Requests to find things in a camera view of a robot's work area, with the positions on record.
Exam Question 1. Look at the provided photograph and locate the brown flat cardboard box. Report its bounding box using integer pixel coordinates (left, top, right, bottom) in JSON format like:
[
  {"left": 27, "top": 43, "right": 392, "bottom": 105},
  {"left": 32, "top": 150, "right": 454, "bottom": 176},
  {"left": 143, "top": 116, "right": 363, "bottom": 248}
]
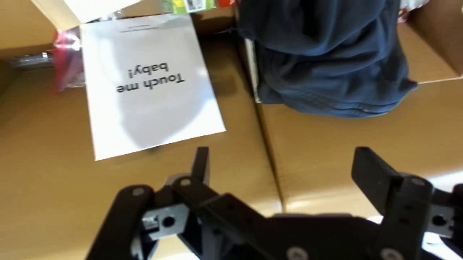
[{"left": 27, "top": 0, "right": 142, "bottom": 34}]

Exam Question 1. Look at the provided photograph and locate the tan leather sofa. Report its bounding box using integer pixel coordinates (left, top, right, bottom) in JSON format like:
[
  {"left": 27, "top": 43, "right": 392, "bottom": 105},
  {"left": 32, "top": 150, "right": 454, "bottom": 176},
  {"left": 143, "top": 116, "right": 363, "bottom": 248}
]
[{"left": 0, "top": 0, "right": 463, "bottom": 260}]

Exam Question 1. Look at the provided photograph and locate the pink plastic bag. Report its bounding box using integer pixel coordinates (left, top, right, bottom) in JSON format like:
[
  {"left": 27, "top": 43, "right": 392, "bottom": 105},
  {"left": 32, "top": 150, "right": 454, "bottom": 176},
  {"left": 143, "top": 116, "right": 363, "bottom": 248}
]
[{"left": 52, "top": 27, "right": 85, "bottom": 92}]

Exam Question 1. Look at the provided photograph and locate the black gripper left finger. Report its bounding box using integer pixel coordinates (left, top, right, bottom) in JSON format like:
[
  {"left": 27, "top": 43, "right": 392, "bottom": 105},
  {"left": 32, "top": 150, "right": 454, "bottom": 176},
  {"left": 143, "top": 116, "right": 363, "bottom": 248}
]
[{"left": 191, "top": 147, "right": 210, "bottom": 183}]

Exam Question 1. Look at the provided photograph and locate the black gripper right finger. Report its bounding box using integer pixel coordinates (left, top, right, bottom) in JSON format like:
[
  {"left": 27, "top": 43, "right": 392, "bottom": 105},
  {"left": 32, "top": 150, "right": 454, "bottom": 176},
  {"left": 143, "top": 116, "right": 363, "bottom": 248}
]
[{"left": 352, "top": 147, "right": 402, "bottom": 212}]

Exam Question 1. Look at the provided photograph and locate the white cardboard box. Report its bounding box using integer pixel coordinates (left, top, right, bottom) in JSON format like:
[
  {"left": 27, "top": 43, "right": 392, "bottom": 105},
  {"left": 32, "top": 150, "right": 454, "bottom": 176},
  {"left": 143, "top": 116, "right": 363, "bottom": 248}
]
[{"left": 236, "top": 0, "right": 463, "bottom": 116}]

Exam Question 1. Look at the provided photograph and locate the white printed paper sheet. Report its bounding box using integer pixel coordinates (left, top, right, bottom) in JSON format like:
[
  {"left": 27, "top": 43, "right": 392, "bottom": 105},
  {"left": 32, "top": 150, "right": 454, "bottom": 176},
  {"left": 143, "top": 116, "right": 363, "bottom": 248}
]
[{"left": 81, "top": 14, "right": 226, "bottom": 160}]

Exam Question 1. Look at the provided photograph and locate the dark navy cloth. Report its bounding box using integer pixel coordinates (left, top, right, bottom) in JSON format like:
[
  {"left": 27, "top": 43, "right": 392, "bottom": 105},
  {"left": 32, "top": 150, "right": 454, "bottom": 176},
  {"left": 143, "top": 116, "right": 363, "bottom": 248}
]
[{"left": 237, "top": 0, "right": 417, "bottom": 118}]

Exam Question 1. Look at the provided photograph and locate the green small package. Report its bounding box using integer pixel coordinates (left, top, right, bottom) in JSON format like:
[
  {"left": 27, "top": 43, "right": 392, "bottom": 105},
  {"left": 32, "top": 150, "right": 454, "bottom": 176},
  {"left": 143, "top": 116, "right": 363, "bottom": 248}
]
[{"left": 163, "top": 0, "right": 216, "bottom": 14}]

